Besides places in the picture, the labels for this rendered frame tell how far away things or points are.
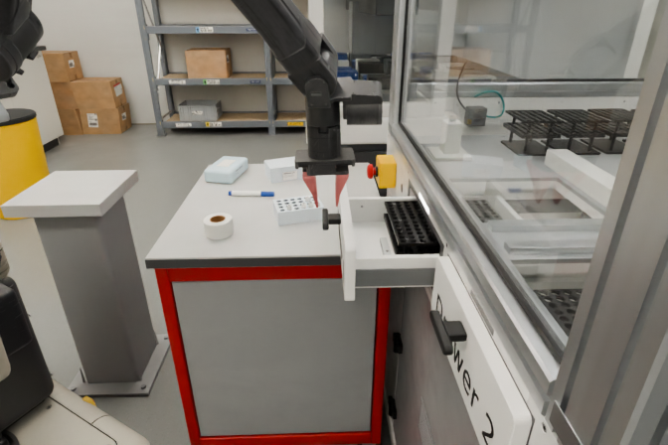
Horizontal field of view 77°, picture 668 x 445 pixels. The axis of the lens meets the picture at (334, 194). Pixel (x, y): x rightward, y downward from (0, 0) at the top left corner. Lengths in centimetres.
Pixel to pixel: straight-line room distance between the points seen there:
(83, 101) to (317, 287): 445
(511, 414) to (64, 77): 509
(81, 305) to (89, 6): 419
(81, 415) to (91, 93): 411
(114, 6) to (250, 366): 461
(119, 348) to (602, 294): 159
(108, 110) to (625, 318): 504
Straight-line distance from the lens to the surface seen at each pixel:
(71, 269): 161
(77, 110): 534
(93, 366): 185
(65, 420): 146
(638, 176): 33
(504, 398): 50
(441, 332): 57
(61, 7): 562
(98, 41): 549
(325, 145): 70
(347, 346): 118
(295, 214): 111
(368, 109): 69
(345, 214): 79
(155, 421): 173
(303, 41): 61
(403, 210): 88
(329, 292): 106
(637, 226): 33
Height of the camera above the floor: 129
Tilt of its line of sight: 24 degrees down
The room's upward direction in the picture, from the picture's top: straight up
